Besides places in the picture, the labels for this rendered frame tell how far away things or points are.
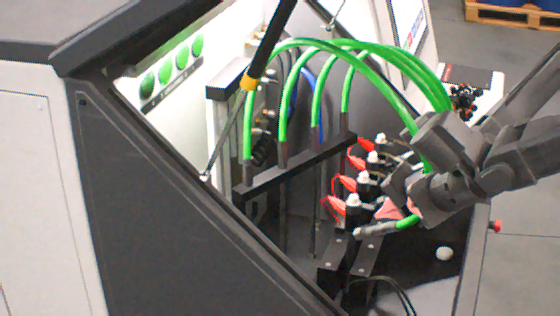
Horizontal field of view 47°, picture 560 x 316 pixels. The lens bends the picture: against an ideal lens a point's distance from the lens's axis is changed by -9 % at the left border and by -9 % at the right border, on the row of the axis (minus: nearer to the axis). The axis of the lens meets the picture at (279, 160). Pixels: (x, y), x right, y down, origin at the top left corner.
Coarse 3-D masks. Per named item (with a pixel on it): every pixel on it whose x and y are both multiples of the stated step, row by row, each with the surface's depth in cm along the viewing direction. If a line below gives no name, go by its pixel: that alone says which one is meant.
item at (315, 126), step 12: (348, 48) 126; (384, 48) 124; (336, 60) 128; (408, 60) 123; (324, 72) 130; (420, 72) 123; (432, 84) 124; (444, 108) 125; (312, 120) 136; (312, 132) 137; (312, 144) 138; (420, 168) 133
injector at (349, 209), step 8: (352, 208) 122; (352, 216) 123; (352, 224) 124; (368, 224) 125; (352, 232) 125; (352, 240) 127; (352, 248) 127; (352, 256) 129; (344, 264) 130; (352, 264) 130; (344, 272) 131; (344, 280) 132; (344, 288) 133
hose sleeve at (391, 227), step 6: (390, 222) 108; (396, 222) 107; (366, 228) 112; (372, 228) 111; (378, 228) 110; (384, 228) 109; (390, 228) 108; (396, 228) 107; (366, 234) 112; (372, 234) 111; (378, 234) 110; (384, 234) 110
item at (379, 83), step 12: (276, 48) 110; (288, 48) 108; (324, 48) 103; (336, 48) 102; (348, 60) 100; (360, 60) 100; (372, 72) 99; (384, 84) 98; (252, 96) 118; (396, 96) 98; (252, 108) 120; (396, 108) 98; (408, 120) 97; (420, 156) 99; (432, 168) 99
